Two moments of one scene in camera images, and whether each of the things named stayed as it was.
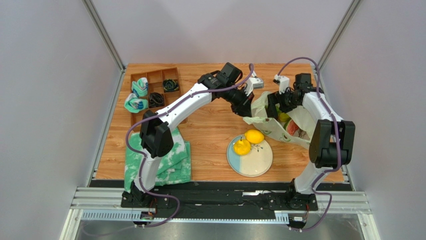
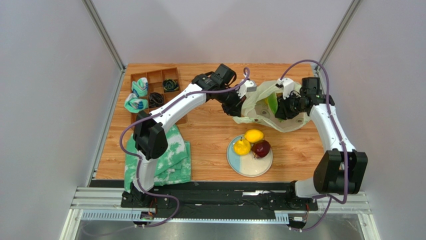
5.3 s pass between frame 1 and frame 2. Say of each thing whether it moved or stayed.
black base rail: stayed
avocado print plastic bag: moved
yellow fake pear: stayed
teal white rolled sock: stayed
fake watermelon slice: moved
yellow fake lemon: stayed
